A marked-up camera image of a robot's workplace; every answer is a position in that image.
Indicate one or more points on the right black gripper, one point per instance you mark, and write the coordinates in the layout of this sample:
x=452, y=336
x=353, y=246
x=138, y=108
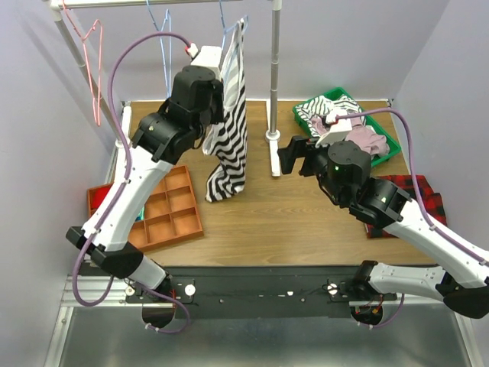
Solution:
x=298, y=147

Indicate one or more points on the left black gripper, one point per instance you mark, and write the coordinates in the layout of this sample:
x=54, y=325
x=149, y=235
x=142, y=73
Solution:
x=213, y=108

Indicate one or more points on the black white striped tank top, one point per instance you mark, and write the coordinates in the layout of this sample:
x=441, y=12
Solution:
x=228, y=140

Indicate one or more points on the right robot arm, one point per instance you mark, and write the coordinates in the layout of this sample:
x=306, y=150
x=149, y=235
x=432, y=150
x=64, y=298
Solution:
x=459, y=277

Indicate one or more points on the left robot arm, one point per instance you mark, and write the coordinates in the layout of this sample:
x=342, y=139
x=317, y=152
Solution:
x=161, y=139

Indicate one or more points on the thin striped garment in bin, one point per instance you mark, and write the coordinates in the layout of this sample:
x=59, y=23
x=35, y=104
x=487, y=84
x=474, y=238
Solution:
x=312, y=116

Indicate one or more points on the pink garment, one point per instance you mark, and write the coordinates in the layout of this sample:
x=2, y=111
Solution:
x=366, y=138

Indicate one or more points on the wooden compartment tray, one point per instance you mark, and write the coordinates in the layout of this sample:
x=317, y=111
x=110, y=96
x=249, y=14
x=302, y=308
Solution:
x=170, y=215

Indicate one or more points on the teal sock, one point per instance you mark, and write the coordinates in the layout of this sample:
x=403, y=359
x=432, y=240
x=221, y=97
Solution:
x=140, y=215

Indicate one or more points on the red sock left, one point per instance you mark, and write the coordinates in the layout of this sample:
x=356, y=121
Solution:
x=98, y=196

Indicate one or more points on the red black plaid shirt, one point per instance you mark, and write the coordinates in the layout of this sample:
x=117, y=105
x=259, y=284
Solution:
x=432, y=201

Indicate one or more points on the metal clothes rack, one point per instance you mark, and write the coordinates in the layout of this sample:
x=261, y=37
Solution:
x=272, y=134

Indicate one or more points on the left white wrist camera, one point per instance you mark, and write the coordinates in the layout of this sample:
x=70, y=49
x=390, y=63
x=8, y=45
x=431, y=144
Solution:
x=209, y=57

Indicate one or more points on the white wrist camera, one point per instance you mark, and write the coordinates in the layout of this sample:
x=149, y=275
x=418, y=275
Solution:
x=330, y=134
x=209, y=57

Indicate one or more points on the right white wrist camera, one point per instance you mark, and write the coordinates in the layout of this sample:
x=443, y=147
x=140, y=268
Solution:
x=330, y=134

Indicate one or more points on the pink wire hanger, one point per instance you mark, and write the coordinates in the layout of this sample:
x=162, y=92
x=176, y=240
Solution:
x=94, y=84

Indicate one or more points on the black mounting base plate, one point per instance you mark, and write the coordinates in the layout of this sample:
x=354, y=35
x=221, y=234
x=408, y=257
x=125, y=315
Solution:
x=248, y=292

